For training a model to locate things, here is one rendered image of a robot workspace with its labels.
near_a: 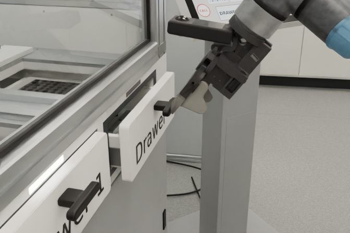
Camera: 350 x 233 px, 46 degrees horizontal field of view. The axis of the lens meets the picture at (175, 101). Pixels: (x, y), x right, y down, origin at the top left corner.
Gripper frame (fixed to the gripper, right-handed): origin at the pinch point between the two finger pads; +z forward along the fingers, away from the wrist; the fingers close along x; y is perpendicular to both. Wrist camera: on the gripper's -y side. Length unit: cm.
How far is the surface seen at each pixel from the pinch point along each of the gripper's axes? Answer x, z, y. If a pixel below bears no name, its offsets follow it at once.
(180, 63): 129, 45, -6
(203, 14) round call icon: 42.0, -5.7, -7.6
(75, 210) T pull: -34.4, 2.2, -2.4
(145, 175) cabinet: 5.3, 22.1, 5.3
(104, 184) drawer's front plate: -19.4, 9.6, -1.3
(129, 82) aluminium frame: -2.7, 1.3, -9.0
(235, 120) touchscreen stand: 61, 22, 23
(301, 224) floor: 88, 55, 82
